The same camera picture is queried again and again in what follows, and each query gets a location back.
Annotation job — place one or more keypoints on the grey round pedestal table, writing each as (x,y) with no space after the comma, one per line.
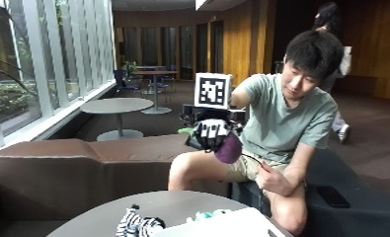
(116,106)

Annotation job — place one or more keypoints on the white box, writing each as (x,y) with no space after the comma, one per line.
(220,225)

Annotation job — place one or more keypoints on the black glove camera mount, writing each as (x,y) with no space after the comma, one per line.
(236,115)

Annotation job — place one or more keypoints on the blue chair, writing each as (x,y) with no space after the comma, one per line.
(160,85)
(123,82)

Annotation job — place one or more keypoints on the white marker cube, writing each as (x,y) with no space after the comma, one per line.
(214,91)

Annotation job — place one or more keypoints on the the person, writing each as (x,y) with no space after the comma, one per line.
(287,121)

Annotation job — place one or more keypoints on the zebra soft toy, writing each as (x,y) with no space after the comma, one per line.
(135,223)

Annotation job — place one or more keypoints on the brown sofa bench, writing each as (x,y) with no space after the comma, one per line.
(72,174)

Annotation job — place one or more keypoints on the dark grey sofa bench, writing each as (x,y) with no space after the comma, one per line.
(361,210)

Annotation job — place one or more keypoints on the green potted plant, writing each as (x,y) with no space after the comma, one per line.
(130,68)

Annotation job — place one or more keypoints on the purple eggplant soft toy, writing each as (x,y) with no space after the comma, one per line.
(229,149)

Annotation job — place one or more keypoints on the black phone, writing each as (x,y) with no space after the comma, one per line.
(333,197)

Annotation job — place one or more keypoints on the green white soft toy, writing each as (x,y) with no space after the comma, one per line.
(208,215)

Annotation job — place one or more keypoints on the wooden top pedestal table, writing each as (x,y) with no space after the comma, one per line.
(155,73)

